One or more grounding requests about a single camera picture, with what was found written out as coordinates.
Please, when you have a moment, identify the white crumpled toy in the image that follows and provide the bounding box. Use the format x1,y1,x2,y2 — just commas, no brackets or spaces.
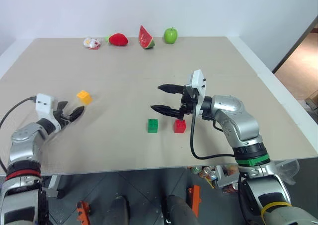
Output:
82,37,103,50

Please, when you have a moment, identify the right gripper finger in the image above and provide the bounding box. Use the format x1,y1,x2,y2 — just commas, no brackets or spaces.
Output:
157,83,185,95
150,104,183,118

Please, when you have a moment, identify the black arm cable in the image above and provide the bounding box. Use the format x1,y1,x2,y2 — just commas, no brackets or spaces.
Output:
0,97,37,174
190,112,236,160

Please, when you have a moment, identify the clear plastic container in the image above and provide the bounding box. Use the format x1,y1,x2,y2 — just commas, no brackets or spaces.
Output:
274,158,300,186

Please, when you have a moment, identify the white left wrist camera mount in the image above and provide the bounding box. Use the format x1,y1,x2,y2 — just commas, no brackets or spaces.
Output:
35,93,62,132

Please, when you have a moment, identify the yellow band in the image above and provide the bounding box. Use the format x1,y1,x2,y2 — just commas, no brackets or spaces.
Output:
260,201,292,215

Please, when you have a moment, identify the grey table leg bracket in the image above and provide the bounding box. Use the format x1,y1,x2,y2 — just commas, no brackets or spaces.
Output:
47,174,63,199

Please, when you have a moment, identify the yellow toy brick cube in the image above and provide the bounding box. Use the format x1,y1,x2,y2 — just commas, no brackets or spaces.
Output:
77,90,93,105

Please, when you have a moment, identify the red plush strawberry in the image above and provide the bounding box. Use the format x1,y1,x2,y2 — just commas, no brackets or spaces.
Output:
104,33,129,47

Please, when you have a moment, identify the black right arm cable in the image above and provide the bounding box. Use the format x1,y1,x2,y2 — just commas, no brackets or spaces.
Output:
190,112,236,160

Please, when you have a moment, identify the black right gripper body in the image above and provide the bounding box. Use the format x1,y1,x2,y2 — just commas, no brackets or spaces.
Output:
179,84,200,119

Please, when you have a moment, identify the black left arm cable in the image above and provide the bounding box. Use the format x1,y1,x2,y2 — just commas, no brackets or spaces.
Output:
0,97,37,174

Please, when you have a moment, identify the orange clamp tool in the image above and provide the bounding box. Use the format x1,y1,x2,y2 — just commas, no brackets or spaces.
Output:
187,185,201,218
76,201,92,224

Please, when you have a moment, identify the green toy apple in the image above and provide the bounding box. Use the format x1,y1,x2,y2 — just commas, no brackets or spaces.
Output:
163,27,178,45

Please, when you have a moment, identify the toy watermelon slice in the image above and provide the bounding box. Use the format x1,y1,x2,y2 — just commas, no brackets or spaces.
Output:
138,24,156,50

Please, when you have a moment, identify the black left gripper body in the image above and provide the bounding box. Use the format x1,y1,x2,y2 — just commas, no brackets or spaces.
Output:
53,107,73,131

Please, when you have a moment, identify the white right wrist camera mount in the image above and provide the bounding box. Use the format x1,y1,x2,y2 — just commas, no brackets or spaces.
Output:
184,69,207,117

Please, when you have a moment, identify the red toy brick cube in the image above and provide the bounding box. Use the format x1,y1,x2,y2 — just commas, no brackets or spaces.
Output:
173,119,187,135

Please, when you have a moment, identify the dark rounded shape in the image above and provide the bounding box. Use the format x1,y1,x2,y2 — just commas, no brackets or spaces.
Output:
112,196,130,225
164,195,200,225

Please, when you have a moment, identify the grey metal bracket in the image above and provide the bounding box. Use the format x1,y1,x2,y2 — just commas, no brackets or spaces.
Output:
215,164,239,189

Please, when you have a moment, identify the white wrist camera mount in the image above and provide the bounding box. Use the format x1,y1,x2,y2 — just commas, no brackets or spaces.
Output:
35,93,62,132
184,69,207,117

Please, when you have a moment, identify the green toy brick cube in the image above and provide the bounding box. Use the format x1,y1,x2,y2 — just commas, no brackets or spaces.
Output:
147,118,159,134

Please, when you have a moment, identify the beige table mat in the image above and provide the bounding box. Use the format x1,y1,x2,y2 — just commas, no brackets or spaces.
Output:
0,36,318,177

